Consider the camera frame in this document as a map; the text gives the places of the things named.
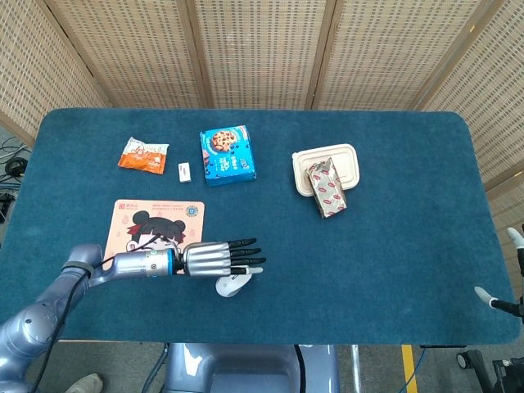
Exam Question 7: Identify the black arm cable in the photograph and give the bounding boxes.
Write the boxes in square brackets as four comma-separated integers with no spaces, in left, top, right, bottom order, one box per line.
[30,232,178,393]

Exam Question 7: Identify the black caster wheel stand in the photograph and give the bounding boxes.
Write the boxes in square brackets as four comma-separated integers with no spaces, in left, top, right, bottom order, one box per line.
[456,349,524,393]

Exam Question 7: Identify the black floor cables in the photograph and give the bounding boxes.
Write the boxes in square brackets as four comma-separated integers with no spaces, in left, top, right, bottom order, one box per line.
[0,137,33,224]

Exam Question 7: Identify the blue floor cable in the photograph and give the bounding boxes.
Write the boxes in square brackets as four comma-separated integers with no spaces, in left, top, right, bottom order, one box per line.
[399,346,427,393]

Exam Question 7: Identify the beige shoe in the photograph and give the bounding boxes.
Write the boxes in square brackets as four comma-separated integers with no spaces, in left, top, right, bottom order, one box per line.
[64,373,104,393]

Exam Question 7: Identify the beige lidded food container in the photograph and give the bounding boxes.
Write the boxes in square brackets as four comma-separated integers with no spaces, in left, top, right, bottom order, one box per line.
[291,142,362,198]

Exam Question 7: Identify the right robot hand white fingertips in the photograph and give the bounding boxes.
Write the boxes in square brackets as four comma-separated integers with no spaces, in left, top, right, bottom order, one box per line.
[473,226,524,318]

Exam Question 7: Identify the blue cookie box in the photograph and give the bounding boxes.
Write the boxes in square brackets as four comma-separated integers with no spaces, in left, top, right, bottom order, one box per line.
[199,124,258,188]

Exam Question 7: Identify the cartoon mouse pad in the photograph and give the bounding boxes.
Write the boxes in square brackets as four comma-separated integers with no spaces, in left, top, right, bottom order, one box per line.
[102,199,206,269]

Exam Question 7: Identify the woven bamboo folding screen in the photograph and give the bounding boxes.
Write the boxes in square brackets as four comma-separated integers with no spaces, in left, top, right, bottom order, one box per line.
[0,0,524,279]

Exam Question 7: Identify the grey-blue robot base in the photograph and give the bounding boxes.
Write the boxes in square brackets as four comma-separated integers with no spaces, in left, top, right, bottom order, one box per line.
[162,342,341,393]

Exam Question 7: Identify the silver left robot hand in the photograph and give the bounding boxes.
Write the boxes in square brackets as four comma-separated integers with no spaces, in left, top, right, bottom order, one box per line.
[179,237,268,279]

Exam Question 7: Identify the blue carpet table mat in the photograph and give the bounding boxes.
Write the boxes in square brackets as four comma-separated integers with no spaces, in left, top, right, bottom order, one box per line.
[0,107,522,347]

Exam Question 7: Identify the white computer mouse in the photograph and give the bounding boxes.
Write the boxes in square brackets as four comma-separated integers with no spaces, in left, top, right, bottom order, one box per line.
[215,273,253,299]

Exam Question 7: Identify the silver red snack bag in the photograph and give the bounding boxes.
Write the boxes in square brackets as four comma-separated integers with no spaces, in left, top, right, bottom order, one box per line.
[305,157,348,219]

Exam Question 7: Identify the orange white snack bag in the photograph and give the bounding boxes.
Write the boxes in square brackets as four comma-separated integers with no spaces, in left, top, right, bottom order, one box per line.
[117,136,170,175]

